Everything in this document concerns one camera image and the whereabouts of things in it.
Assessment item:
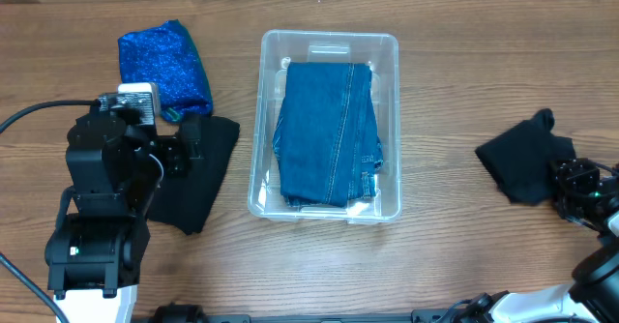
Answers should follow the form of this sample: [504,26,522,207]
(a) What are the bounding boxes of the long black cloth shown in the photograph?
[147,115,240,235]

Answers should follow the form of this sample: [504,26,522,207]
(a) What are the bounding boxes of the blue denim jeans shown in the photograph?
[272,63,383,207]

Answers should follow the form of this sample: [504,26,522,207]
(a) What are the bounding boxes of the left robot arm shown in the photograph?
[44,94,201,322]

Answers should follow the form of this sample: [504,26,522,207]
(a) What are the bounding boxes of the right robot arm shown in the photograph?
[440,158,618,323]

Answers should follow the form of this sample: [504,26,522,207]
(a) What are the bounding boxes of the shiny blue sequin cloth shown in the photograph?
[118,20,214,123]

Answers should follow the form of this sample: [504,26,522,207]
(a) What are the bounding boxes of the clear plastic storage bin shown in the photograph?
[248,29,402,224]

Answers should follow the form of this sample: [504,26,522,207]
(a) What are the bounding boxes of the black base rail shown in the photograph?
[131,304,458,323]

